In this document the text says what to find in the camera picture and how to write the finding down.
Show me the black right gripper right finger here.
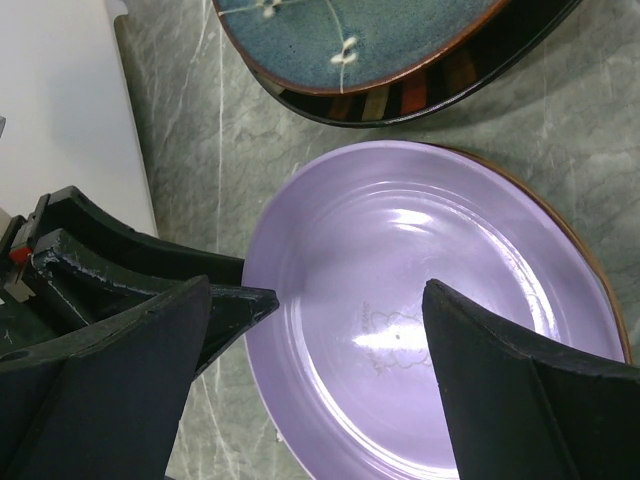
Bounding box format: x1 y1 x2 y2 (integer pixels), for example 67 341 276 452
422 279 639 479

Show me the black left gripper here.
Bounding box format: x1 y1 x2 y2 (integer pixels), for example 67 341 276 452
1 186 278 374

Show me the white plastic bin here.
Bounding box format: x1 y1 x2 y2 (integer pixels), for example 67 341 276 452
1 1 157 235

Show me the dark blue floral plate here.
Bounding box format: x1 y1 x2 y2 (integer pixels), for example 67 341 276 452
213 0 508 95

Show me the black striped lacquer plate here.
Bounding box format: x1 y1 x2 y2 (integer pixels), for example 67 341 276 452
251 0 580 129

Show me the lavender round plate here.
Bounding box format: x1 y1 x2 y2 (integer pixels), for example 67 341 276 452
242 140 625 479

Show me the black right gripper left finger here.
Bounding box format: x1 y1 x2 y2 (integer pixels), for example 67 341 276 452
1 277 211 479

